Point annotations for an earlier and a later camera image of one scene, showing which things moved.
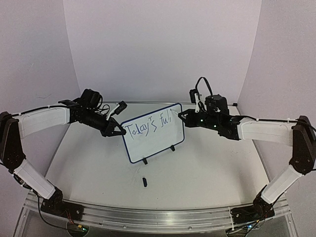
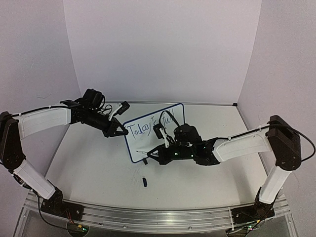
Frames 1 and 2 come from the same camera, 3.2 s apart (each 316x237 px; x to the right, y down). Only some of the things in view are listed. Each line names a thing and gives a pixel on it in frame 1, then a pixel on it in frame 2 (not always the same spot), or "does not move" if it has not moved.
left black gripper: x=104 y=133 does not move
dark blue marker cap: x=144 y=181 does not move
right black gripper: x=188 y=118 -> x=163 y=155
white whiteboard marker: x=174 y=111 -> x=142 y=152
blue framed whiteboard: x=150 y=134 does not move
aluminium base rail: x=163 y=219 does not move
